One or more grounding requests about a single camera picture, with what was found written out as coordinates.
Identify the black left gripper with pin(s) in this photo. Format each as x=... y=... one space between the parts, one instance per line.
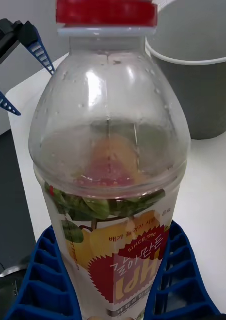
x=4 y=40

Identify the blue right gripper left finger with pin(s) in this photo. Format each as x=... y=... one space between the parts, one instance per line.
x=43 y=287

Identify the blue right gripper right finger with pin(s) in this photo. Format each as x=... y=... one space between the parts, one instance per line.
x=183 y=287

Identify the clear plastic bottle red cap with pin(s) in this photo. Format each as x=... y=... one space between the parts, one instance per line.
x=108 y=105

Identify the grey plastic waste bin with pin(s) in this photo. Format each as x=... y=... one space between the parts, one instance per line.
x=200 y=100

